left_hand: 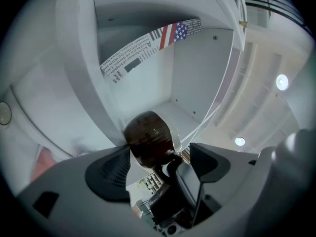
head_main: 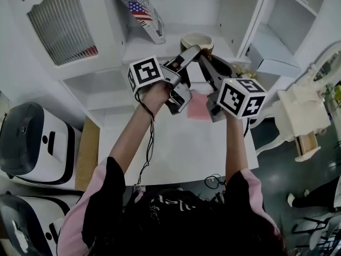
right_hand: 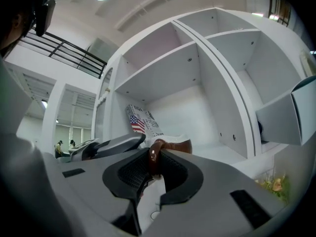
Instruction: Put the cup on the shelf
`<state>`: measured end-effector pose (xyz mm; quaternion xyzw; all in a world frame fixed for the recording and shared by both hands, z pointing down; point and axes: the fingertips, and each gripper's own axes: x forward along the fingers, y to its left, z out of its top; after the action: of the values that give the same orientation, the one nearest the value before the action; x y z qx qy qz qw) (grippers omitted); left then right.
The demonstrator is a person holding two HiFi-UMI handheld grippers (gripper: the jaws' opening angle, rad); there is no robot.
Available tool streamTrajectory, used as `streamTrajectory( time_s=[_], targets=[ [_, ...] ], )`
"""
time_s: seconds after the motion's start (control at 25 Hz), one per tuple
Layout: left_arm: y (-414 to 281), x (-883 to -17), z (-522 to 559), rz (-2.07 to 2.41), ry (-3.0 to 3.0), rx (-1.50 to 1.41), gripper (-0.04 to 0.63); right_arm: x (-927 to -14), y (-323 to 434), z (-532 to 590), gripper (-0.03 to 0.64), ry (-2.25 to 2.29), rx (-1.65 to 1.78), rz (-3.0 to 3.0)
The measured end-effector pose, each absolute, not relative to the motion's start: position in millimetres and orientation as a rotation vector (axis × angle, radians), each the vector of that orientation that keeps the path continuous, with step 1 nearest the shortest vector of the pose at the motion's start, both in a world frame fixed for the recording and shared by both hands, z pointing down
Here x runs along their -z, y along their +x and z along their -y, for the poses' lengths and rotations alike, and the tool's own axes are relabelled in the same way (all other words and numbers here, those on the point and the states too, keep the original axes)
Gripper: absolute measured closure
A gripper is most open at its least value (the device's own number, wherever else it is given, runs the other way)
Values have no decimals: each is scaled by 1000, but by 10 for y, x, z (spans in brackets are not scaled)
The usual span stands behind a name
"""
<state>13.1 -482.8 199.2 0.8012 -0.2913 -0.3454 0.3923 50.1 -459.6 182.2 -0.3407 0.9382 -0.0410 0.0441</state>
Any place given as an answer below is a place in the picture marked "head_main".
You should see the person's left forearm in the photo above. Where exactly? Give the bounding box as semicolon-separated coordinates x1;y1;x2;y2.
109;100;160;175

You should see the cream dressing table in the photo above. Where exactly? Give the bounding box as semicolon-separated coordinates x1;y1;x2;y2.
249;40;341;162

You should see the person's left hand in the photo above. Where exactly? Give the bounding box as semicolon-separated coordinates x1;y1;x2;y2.
142;81;172;112

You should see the white machine with dark lid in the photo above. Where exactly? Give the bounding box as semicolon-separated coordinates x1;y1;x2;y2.
0;102;83;190
0;193;83;256

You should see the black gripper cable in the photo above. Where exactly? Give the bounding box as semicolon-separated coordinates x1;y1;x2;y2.
204;173;227;190
133;93;156;190

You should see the cream ceramic bowl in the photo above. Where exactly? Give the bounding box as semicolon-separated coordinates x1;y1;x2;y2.
180;33;215;62

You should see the cream table drawer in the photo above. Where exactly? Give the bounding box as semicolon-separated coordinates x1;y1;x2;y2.
294;132;322;162

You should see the flag print box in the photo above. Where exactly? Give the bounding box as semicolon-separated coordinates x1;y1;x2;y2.
111;0;167;45

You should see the person's right forearm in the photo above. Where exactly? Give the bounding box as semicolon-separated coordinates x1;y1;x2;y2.
225;115;250;181

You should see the ribbed glass cabinet door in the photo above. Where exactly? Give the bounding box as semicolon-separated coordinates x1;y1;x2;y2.
5;0;126;81

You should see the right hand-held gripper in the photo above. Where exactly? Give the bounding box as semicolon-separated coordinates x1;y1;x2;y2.
198;54;267;123

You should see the black metal frame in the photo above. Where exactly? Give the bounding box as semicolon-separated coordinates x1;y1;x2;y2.
291;214;341;250

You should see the brown cardboard box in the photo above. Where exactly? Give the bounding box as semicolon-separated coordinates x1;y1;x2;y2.
75;116;101;191

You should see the pink cloth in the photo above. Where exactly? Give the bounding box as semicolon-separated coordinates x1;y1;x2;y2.
188;89;211;121

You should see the white desk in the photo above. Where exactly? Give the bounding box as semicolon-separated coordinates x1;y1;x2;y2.
97;60;259;187

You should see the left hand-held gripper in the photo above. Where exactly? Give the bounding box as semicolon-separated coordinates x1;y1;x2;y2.
128;45;202;116

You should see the white shelf compartment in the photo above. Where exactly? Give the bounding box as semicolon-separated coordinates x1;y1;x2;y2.
117;0;267;63

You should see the person's black and pink shirt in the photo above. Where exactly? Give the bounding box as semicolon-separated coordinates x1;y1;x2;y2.
57;156;283;256

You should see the cream oval mirror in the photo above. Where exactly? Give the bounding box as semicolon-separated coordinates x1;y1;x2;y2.
314;41;341;83

